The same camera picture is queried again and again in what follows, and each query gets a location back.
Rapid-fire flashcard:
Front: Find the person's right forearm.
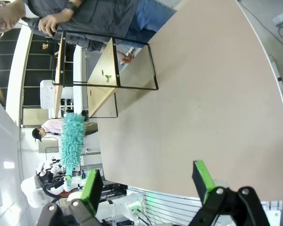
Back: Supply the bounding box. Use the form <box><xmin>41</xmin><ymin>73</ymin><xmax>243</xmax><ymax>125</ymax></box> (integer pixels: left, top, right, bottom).
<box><xmin>86</xmin><ymin>39</ymin><xmax>120</xmax><ymax>57</ymax></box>

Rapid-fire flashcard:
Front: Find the teal microfibre duster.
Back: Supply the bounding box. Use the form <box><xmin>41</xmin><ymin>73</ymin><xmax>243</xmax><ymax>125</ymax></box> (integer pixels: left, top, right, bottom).
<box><xmin>60</xmin><ymin>112</ymin><xmax>86</xmax><ymax>189</ymax></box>

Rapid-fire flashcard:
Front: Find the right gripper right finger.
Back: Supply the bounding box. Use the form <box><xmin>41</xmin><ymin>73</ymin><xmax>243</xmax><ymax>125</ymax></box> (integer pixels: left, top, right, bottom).
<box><xmin>188</xmin><ymin>160</ymin><xmax>271</xmax><ymax>226</ymax></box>

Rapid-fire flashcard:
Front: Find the person's right hand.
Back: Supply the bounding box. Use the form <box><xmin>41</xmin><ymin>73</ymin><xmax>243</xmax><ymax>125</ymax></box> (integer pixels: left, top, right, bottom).
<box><xmin>117</xmin><ymin>51</ymin><xmax>135</xmax><ymax>65</ymax></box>

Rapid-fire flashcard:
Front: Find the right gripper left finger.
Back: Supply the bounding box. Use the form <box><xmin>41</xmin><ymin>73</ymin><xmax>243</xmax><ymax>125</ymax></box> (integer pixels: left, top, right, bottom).
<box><xmin>37</xmin><ymin>168</ymin><xmax>104</xmax><ymax>226</ymax></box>

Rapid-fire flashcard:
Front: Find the black frame wooden two-tier shelf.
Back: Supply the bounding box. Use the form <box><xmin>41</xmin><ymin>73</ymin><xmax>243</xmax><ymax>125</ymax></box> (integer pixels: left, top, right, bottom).
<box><xmin>51</xmin><ymin>30</ymin><xmax>159</xmax><ymax>119</ymax></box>

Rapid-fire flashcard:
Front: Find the white control box green light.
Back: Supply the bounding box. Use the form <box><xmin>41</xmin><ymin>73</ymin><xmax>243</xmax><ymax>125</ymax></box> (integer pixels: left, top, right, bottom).
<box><xmin>126</xmin><ymin>199</ymin><xmax>145</xmax><ymax>218</ymax></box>

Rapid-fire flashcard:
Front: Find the person's left hand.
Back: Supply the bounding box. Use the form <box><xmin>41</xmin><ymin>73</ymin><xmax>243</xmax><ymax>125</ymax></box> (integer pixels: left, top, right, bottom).
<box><xmin>38</xmin><ymin>10</ymin><xmax>73</xmax><ymax>36</ymax></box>

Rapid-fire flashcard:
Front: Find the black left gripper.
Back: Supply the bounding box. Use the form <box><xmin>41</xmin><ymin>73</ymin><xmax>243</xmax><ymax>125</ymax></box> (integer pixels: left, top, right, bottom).
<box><xmin>38</xmin><ymin>170</ymin><xmax>64</xmax><ymax>190</ymax></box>

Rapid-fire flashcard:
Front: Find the person in grey jacket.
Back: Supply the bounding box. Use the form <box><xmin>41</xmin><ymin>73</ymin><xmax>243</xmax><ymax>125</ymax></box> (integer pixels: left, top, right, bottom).
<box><xmin>0</xmin><ymin>0</ymin><xmax>179</xmax><ymax>52</ymax></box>

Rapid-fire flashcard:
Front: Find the person's left forearm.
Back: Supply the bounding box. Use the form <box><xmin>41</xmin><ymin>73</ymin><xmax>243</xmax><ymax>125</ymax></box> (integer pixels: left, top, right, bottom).
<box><xmin>68</xmin><ymin>0</ymin><xmax>102</xmax><ymax>17</ymax></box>

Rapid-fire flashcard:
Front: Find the black wrist watch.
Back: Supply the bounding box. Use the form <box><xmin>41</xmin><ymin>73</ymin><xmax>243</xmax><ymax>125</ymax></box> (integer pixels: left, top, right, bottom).
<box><xmin>65</xmin><ymin>0</ymin><xmax>81</xmax><ymax>13</ymax></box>

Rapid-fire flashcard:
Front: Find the white slatted panel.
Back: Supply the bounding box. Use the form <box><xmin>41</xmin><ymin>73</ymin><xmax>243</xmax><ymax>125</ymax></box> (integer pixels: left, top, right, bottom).
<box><xmin>129</xmin><ymin>186</ymin><xmax>205</xmax><ymax>226</ymax></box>

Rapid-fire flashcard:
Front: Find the background person in pink shirt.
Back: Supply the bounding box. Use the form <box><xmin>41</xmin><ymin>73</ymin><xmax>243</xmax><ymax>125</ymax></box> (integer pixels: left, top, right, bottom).
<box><xmin>32</xmin><ymin>118</ymin><xmax>65</xmax><ymax>143</ymax></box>

